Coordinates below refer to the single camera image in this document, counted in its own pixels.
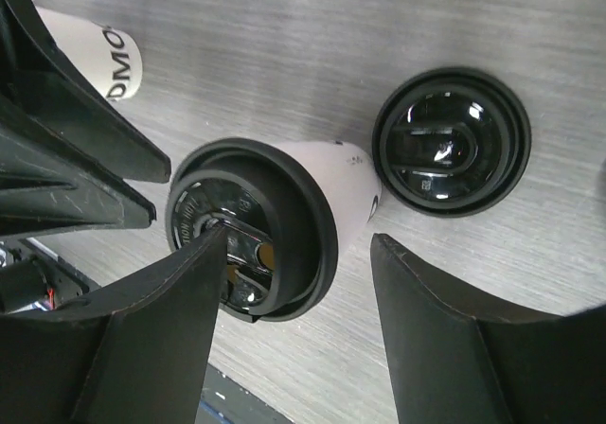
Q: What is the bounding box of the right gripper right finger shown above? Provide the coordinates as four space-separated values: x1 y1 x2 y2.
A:
370 234 553 423

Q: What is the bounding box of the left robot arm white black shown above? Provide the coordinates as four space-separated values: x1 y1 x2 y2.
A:
1 0 171 313

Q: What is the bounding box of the stack of black lids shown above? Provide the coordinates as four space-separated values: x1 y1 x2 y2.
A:
371 66 532 218

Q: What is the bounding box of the white paper cup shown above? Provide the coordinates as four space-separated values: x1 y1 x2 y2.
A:
37 8 143 101
274 141 383 254

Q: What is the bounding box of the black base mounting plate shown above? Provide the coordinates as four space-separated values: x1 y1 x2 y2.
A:
21 238 292 424

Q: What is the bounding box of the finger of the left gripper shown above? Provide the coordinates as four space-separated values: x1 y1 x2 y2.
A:
1 0 171 184
1 97 156 239

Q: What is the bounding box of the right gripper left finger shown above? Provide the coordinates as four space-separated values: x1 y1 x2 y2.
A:
61 227 226 423

